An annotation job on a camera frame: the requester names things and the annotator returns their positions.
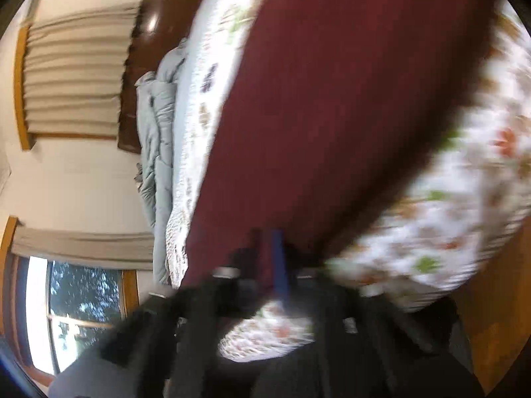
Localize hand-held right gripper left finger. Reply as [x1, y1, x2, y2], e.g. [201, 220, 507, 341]
[50, 230, 290, 398]

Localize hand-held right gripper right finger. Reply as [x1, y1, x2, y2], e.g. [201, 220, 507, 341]
[289, 248, 484, 398]

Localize maroon pants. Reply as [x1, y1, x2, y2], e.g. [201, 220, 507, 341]
[183, 0, 498, 291]

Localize floral white quilt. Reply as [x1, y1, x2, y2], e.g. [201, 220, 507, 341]
[164, 0, 531, 363]

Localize beige curtain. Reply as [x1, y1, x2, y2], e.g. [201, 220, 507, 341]
[23, 3, 139, 139]
[10, 226, 156, 264]

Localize grey comforter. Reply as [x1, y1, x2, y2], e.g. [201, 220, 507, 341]
[133, 37, 189, 229]

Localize wood-framed glass window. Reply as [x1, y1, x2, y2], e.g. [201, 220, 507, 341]
[0, 216, 139, 382]

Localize light blue bed sheet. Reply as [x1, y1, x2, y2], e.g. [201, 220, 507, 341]
[153, 0, 239, 285]

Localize dark wooden headboard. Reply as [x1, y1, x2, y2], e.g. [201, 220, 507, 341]
[117, 0, 208, 154]

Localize wooden window frame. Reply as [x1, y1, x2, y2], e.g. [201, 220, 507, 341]
[13, 23, 119, 152]

